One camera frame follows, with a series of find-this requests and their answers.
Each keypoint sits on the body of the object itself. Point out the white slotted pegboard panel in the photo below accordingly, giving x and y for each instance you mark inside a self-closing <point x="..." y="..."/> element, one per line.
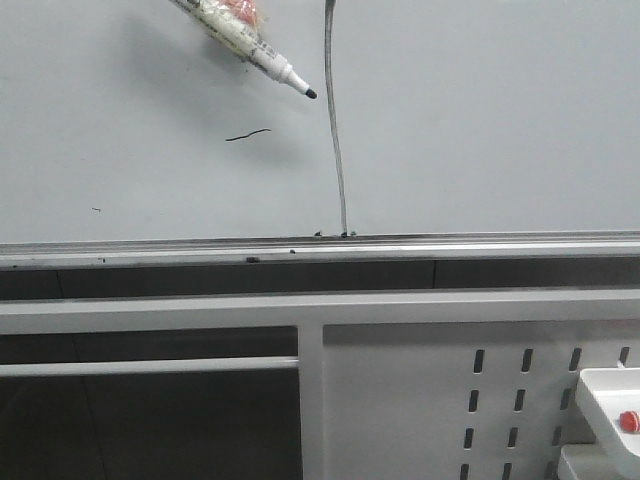
<point x="461" y="400"/>

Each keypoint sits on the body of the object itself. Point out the white plastic bin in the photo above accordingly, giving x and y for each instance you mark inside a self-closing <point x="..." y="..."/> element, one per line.
<point x="585" y="462"/>
<point x="601" y="395"/>

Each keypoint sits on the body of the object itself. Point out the aluminium whiteboard tray rail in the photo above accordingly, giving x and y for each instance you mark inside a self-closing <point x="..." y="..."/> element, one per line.
<point x="323" y="248"/>

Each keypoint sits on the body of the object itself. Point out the lower white plastic bin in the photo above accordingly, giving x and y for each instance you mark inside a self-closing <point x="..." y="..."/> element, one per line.
<point x="585" y="462"/>

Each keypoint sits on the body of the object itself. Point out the white whiteboard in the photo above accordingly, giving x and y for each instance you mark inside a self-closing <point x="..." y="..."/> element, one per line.
<point x="122" y="120"/>

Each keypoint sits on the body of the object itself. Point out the red round magnet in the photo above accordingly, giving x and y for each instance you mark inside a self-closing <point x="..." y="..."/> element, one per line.
<point x="246" y="10"/>

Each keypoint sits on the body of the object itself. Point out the small red object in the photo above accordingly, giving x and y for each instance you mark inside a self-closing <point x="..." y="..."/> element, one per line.
<point x="629" y="421"/>

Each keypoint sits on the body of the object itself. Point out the white metal frame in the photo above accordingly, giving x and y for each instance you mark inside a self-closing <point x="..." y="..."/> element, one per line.
<point x="227" y="387"/>

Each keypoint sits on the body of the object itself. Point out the white black whiteboard marker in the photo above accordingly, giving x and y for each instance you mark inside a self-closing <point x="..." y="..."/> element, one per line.
<point x="246" y="42"/>

